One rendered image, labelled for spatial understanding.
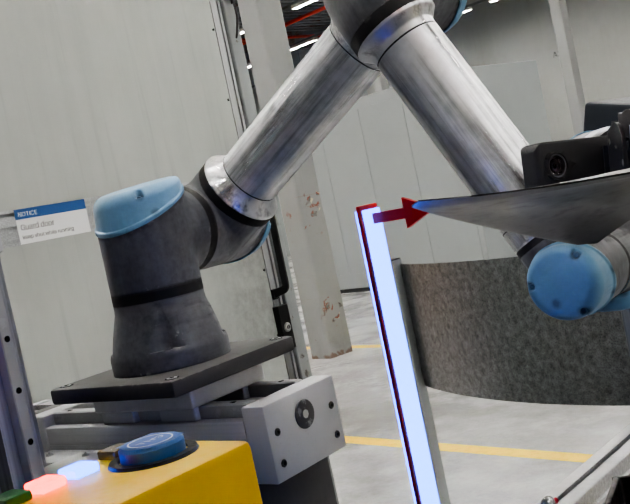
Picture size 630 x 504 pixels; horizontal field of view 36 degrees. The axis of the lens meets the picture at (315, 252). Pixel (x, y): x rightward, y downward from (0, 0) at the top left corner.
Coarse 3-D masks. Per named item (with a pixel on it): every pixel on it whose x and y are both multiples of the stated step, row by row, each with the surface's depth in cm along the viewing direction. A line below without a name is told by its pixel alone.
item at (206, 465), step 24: (192, 456) 57; (216, 456) 56; (240, 456) 57; (72, 480) 57; (96, 480) 56; (120, 480) 55; (144, 480) 53; (168, 480) 53; (192, 480) 54; (216, 480) 56; (240, 480) 57
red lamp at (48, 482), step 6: (48, 474) 57; (36, 480) 56; (42, 480) 56; (48, 480) 56; (54, 480) 56; (60, 480) 56; (66, 480) 56; (24, 486) 56; (30, 486) 55; (36, 486) 55; (42, 486) 55; (48, 486) 55; (54, 486) 55; (60, 486) 56; (36, 492) 55; (42, 492) 55
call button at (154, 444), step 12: (168, 432) 60; (180, 432) 59; (132, 444) 58; (144, 444) 58; (156, 444) 57; (168, 444) 57; (180, 444) 58; (120, 456) 58; (132, 456) 57; (144, 456) 57; (156, 456) 57; (168, 456) 57
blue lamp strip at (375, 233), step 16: (368, 224) 76; (368, 240) 76; (384, 240) 77; (384, 256) 77; (384, 272) 76; (384, 288) 76; (384, 304) 76; (384, 320) 76; (400, 320) 77; (400, 336) 77; (400, 352) 77; (400, 368) 76; (400, 384) 76; (416, 400) 78; (416, 416) 77; (416, 432) 77; (416, 448) 77; (416, 464) 77; (432, 480) 78; (432, 496) 78
